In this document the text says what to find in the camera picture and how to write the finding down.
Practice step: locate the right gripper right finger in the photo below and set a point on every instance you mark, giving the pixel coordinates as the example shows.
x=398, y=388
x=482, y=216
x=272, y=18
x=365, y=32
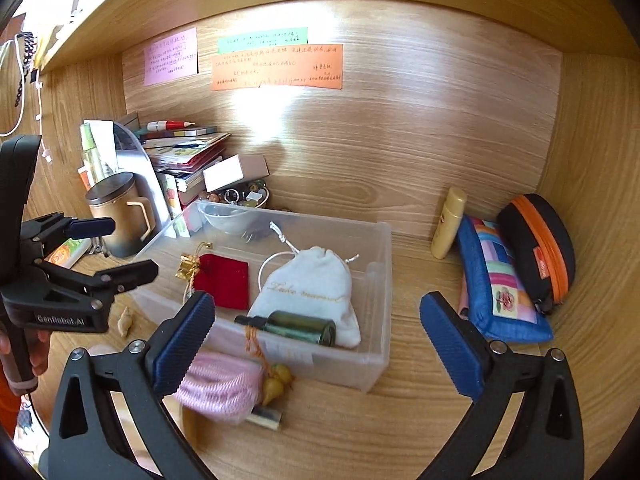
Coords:
x=546, y=439

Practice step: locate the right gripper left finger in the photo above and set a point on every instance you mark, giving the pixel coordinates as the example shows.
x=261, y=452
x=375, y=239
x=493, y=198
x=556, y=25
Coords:
x=86, y=436

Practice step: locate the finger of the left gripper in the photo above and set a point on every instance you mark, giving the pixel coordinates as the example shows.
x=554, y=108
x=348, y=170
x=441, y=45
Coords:
x=107, y=284
x=81, y=229

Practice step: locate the gold tassel ornament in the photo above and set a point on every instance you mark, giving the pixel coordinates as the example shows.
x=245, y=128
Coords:
x=189, y=266

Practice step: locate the red velvet pouch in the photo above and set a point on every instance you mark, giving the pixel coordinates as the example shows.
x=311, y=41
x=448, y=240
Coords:
x=225, y=279

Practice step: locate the yellow gourd charm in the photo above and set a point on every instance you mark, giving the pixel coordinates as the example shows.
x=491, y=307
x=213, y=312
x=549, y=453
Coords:
x=278, y=377

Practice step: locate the dark green glass bottle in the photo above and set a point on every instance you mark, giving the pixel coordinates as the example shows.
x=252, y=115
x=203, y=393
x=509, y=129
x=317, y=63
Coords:
x=299, y=327

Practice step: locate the person left hand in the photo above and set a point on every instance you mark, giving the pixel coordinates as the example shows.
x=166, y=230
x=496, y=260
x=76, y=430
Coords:
x=38, y=351

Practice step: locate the metal nail clippers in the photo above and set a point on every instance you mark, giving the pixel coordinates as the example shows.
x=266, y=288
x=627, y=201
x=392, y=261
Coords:
x=99, y=246

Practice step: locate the orange booklet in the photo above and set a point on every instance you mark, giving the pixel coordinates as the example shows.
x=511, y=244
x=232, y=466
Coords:
x=69, y=252

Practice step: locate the small seashell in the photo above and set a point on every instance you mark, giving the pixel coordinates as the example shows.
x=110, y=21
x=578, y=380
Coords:
x=124, y=322

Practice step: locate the brown lidded mug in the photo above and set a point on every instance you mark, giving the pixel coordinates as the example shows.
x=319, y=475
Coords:
x=117, y=196

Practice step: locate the white paper file holder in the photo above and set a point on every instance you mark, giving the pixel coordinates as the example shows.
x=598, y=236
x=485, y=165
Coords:
x=111, y=148

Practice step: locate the fruit print box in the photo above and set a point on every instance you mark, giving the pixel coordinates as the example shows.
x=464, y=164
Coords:
x=169, y=186

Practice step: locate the white bowl of trinkets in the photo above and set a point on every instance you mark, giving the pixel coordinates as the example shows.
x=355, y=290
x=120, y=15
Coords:
x=230, y=210

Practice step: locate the blue patchwork pencil case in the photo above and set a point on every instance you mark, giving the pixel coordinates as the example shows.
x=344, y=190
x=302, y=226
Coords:
x=494, y=297

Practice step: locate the red white marker pen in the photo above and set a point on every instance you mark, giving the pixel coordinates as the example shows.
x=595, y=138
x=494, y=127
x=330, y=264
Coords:
x=167, y=125

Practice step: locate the stack of books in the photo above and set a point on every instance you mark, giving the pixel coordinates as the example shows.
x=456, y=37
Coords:
x=185, y=154

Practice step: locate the white cardboard box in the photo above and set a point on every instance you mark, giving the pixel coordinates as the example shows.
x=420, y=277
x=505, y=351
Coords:
x=234, y=170

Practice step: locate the black orange zip case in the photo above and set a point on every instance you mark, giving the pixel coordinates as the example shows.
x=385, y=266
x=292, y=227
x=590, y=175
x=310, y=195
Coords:
x=543, y=253

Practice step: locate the clear plastic storage bin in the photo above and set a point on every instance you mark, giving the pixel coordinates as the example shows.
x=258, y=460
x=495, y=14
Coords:
x=260, y=261

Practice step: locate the pink sticky note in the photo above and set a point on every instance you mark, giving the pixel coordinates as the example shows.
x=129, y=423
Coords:
x=171, y=58

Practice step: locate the yellow lotion tube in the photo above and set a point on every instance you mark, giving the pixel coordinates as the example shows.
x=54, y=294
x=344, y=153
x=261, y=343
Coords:
x=448, y=223

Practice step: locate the orange sticky note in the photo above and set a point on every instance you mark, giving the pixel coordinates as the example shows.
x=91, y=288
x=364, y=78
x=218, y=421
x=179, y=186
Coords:
x=300, y=65

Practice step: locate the green sticky note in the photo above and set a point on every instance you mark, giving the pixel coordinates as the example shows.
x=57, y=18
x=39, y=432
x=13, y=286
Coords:
x=265, y=38

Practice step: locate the white drawstring pouch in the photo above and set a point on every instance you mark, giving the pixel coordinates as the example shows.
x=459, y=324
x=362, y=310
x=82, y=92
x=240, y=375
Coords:
x=314, y=282

